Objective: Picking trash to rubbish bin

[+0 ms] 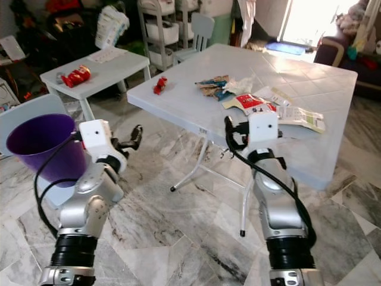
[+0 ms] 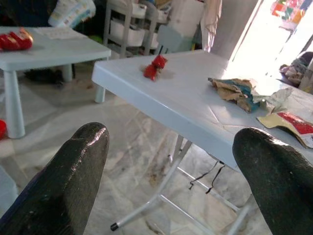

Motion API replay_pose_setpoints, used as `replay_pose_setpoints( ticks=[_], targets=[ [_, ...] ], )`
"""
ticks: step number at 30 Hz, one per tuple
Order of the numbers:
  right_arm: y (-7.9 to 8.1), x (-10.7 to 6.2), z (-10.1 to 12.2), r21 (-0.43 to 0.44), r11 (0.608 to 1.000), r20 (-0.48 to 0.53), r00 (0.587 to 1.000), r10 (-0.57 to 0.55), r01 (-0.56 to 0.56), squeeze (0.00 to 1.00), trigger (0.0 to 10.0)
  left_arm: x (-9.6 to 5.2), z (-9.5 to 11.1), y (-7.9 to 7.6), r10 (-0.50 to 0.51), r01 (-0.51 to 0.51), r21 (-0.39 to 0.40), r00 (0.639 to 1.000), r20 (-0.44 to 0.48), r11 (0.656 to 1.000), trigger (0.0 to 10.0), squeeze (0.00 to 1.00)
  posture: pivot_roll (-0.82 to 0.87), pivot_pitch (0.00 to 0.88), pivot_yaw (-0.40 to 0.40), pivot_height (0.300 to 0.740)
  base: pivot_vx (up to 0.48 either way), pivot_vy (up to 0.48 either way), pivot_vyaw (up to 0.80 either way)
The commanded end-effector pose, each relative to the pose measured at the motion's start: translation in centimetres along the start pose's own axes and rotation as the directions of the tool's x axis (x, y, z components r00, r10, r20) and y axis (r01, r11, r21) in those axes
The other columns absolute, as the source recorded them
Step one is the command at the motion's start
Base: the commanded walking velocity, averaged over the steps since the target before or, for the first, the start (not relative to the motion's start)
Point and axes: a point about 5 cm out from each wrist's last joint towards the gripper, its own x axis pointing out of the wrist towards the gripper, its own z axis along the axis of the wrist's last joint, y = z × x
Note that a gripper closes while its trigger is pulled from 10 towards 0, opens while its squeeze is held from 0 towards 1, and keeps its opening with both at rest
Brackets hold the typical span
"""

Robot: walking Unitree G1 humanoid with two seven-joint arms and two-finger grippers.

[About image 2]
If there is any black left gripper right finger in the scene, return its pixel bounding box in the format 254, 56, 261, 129
231, 127, 313, 235

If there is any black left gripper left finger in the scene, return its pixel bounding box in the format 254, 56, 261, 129
0, 121, 110, 235

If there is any beige red card wrapper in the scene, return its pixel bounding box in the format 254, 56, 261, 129
256, 112, 313, 149

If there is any small red round toy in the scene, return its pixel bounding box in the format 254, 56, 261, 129
0, 119, 7, 141

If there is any crumpled brown teal paper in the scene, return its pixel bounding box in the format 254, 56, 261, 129
207, 77, 261, 114

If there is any pile of clothes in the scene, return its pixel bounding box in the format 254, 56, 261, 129
279, 51, 313, 88

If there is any white plastic folding table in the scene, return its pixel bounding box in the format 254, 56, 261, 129
91, 50, 313, 235

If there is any small white kids table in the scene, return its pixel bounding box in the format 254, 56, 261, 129
0, 26, 112, 139

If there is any small crumpled red wrapper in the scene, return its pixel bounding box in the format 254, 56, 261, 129
143, 54, 169, 81

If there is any shiny red snack wrapper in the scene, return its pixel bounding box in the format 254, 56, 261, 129
0, 28, 34, 51

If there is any white printed paper sheet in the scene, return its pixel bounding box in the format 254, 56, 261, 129
34, 27, 85, 40

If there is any white shelf trolley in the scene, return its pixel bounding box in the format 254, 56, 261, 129
103, 0, 172, 58

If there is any white printed diaper pack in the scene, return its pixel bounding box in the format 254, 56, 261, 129
48, 0, 96, 28

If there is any colourful patterned mat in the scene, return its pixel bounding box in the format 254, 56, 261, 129
270, 0, 313, 30

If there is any hanging pale cloth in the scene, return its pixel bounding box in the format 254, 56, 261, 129
200, 0, 223, 53

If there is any pale blue kids chair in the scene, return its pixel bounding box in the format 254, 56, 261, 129
156, 24, 183, 55

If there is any black string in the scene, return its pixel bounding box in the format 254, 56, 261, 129
188, 161, 225, 194

